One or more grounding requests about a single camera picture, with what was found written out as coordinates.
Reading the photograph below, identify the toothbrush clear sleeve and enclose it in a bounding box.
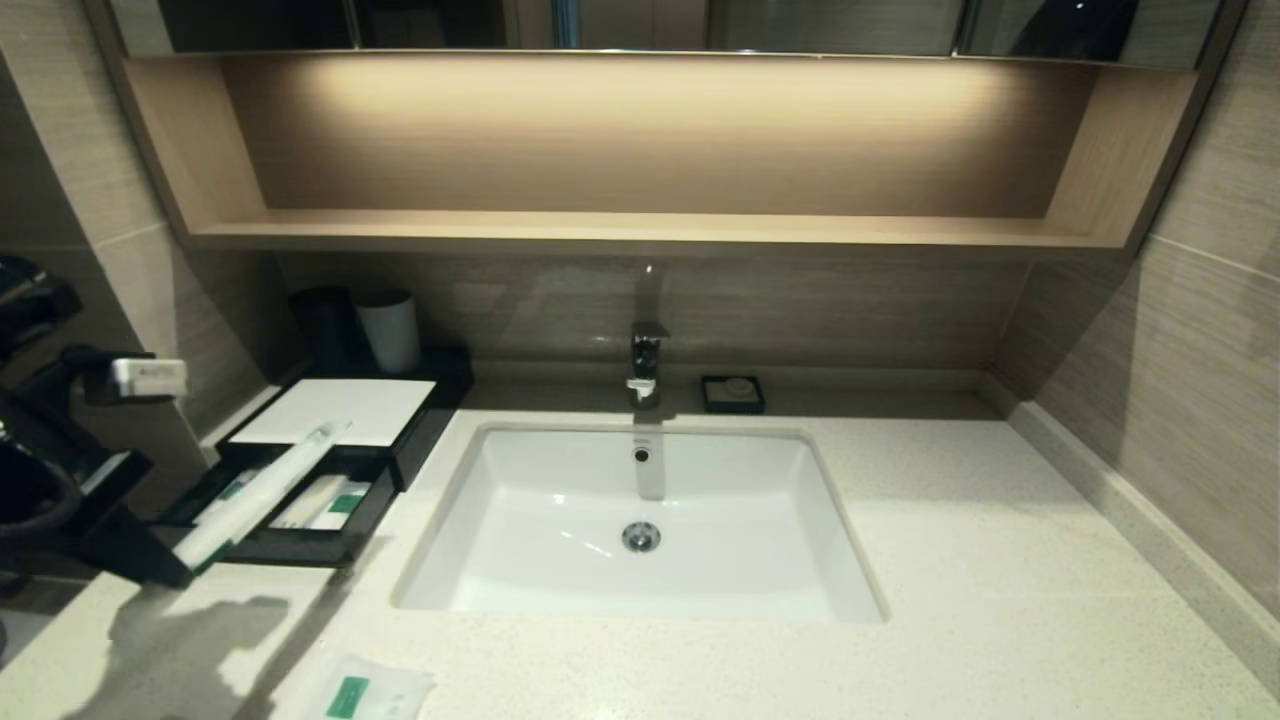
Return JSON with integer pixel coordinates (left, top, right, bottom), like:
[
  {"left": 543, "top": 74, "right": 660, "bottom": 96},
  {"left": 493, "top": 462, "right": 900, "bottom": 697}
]
[{"left": 172, "top": 420, "right": 353, "bottom": 573}]

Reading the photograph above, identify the grey plastic cup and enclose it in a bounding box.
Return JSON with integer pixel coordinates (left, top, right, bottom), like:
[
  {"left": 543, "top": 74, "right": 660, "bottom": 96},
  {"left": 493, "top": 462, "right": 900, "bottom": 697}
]
[{"left": 355, "top": 289, "right": 422, "bottom": 374}]

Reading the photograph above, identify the black amenity drawer box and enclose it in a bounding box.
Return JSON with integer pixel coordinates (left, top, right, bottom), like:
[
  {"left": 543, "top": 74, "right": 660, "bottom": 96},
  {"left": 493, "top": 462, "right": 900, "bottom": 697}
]
[{"left": 215, "top": 345, "right": 476, "bottom": 493}]

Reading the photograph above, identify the narrow white packet green label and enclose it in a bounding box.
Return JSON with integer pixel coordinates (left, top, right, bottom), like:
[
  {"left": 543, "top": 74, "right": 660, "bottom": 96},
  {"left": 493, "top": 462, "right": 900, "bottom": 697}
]
[{"left": 195, "top": 470, "right": 263, "bottom": 526}]

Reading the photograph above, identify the plain white long packet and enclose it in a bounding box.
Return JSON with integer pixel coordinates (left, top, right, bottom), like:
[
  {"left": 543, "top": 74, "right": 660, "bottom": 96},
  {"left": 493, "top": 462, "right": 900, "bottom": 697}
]
[{"left": 268, "top": 475, "right": 347, "bottom": 530}]

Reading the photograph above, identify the flat white packet green label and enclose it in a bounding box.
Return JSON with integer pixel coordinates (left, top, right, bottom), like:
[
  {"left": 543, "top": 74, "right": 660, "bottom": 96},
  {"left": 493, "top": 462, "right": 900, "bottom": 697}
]
[{"left": 312, "top": 480, "right": 374, "bottom": 532}]

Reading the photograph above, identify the black cup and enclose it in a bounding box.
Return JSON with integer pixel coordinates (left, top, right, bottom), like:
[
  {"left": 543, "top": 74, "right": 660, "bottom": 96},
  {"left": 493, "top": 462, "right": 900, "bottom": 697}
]
[{"left": 289, "top": 285, "right": 361, "bottom": 369}]

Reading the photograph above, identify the small sachet green label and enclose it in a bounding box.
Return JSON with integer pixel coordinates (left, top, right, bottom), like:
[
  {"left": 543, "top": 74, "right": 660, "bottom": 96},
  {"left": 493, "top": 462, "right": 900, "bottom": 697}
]
[{"left": 298, "top": 655, "right": 436, "bottom": 720}]

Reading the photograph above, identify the chrome faucet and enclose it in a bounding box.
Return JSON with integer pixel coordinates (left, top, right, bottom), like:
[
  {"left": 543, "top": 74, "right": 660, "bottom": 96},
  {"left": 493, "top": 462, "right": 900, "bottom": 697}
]
[{"left": 626, "top": 265, "right": 673, "bottom": 409}]

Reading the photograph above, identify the black soap dish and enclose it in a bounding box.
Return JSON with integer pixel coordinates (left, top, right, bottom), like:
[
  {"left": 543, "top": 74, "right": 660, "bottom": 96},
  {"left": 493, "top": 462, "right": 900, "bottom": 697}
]
[{"left": 701, "top": 375, "right": 766, "bottom": 415}]

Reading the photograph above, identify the white sink basin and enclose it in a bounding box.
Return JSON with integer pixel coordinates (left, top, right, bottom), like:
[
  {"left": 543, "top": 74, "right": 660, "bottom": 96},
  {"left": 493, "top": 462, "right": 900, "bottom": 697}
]
[{"left": 392, "top": 420, "right": 889, "bottom": 626}]

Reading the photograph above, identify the mirror cabinet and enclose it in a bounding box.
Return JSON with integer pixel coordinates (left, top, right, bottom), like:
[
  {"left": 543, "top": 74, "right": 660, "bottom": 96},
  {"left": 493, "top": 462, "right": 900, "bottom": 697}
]
[{"left": 110, "top": 0, "right": 1226, "bottom": 61}]

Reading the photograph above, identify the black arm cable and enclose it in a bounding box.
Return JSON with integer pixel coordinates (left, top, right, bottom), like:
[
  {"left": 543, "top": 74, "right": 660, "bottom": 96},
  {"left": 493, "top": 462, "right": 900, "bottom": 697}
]
[{"left": 0, "top": 470, "right": 83, "bottom": 543}]

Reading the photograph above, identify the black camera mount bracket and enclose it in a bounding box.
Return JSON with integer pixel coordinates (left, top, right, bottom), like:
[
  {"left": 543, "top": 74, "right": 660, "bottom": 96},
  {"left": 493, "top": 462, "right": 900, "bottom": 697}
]
[{"left": 20, "top": 345, "right": 156, "bottom": 406}]

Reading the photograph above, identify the wooden wall shelf niche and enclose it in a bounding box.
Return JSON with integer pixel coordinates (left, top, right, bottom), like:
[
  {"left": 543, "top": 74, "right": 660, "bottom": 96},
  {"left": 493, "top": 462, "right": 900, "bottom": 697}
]
[{"left": 88, "top": 50, "right": 1241, "bottom": 259}]

